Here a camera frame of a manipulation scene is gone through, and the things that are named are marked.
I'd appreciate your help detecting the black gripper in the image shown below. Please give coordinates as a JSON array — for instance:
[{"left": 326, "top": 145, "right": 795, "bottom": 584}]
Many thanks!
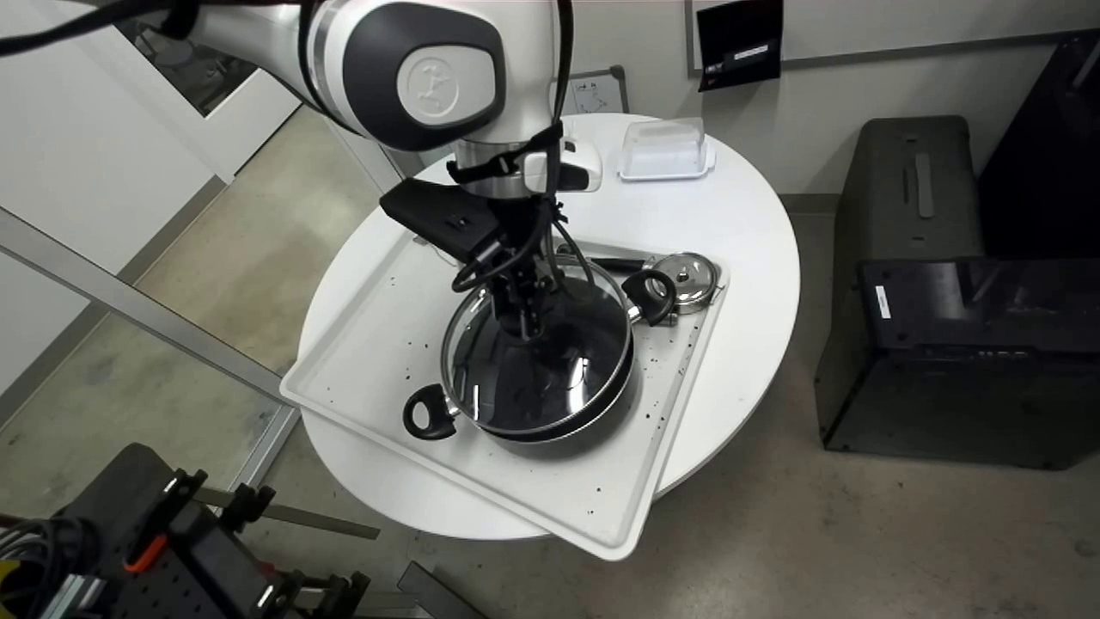
[{"left": 492, "top": 196, "right": 570, "bottom": 342}]

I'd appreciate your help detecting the glass lid with black knob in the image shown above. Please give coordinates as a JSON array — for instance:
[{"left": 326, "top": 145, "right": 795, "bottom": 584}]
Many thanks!
[{"left": 439, "top": 268, "right": 640, "bottom": 448}]

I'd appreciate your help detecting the white plastic tray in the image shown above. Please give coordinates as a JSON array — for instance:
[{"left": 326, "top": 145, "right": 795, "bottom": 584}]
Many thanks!
[{"left": 280, "top": 167, "right": 732, "bottom": 565}]

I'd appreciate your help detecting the large steel measuring cup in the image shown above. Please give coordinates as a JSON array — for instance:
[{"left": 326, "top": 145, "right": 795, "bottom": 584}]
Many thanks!
[{"left": 578, "top": 248, "right": 727, "bottom": 315}]

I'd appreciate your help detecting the clear plastic container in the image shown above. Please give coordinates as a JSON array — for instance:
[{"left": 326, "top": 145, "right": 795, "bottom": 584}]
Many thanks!
[{"left": 614, "top": 118, "right": 714, "bottom": 187}]

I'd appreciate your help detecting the black marker holder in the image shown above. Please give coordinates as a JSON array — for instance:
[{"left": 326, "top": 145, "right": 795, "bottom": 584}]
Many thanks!
[{"left": 693, "top": 0, "right": 787, "bottom": 95}]

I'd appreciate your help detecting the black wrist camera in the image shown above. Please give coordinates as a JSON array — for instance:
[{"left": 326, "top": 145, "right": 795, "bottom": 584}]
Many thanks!
[{"left": 376, "top": 176, "right": 516, "bottom": 268}]

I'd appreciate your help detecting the black pot with handles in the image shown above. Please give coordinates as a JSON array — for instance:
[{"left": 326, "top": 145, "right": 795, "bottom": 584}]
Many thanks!
[{"left": 398, "top": 266, "right": 681, "bottom": 457}]

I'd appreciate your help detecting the grey wall plate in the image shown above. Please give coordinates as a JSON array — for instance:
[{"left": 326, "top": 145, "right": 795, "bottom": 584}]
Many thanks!
[{"left": 564, "top": 65, "right": 634, "bottom": 118}]

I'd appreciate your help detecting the black camera stand equipment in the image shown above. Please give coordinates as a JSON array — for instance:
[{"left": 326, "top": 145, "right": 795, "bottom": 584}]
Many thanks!
[{"left": 0, "top": 440, "right": 381, "bottom": 619}]

